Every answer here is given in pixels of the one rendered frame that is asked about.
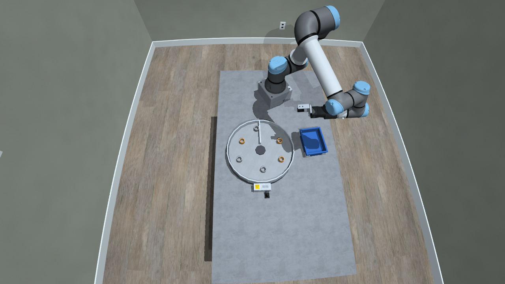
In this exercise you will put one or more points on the blue open crate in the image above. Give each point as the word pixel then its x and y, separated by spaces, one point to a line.
pixel 313 142

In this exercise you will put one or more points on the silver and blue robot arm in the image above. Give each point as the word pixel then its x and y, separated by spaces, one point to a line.
pixel 310 27

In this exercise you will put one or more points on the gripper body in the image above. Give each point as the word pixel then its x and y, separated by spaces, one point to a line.
pixel 320 112

